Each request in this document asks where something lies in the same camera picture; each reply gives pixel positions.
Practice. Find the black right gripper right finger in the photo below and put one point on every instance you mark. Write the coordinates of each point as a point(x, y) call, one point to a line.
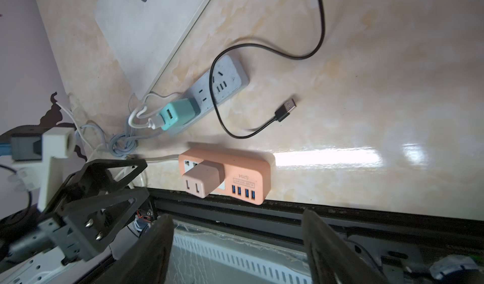
point(329, 258)

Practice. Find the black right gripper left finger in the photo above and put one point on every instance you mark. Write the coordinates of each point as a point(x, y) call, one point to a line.
point(148, 260)

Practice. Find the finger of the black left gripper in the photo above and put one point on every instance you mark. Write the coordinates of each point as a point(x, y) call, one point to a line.
point(96, 177)
point(83, 227)

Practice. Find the pink charger plug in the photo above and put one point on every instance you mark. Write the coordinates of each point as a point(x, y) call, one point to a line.
point(201, 179)

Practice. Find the mint green charger plug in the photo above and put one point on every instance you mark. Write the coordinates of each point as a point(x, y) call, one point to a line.
point(178, 113)

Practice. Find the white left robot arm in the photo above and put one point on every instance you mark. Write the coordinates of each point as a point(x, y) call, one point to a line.
point(26, 247)

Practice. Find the white laptop with sticker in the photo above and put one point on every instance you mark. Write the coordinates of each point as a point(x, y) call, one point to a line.
point(144, 35)

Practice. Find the grey power strip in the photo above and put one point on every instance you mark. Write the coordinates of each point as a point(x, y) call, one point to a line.
point(229, 78)

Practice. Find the white perforated cable duct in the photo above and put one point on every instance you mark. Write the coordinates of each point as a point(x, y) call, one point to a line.
point(211, 258)

